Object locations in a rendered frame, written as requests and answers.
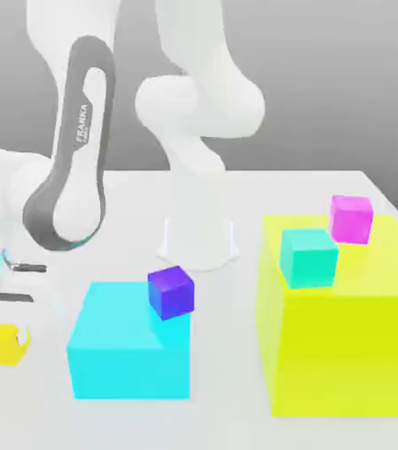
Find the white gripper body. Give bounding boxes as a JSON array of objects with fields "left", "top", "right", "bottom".
[{"left": 0, "top": 289, "right": 51, "bottom": 320}]

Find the small purple cube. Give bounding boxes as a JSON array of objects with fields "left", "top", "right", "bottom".
[{"left": 147, "top": 265, "right": 196, "bottom": 322}]

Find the small teal cube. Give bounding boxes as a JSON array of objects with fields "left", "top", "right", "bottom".
[{"left": 278, "top": 228, "right": 341, "bottom": 291}]

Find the small magenta cube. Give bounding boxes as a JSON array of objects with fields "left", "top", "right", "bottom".
[{"left": 328, "top": 194, "right": 374, "bottom": 246}]

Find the large cyan box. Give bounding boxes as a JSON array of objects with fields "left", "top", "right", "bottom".
[{"left": 65, "top": 280, "right": 192, "bottom": 401}]

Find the large lime yellow box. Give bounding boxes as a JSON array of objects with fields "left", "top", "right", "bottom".
[{"left": 255, "top": 214, "right": 398, "bottom": 418}]

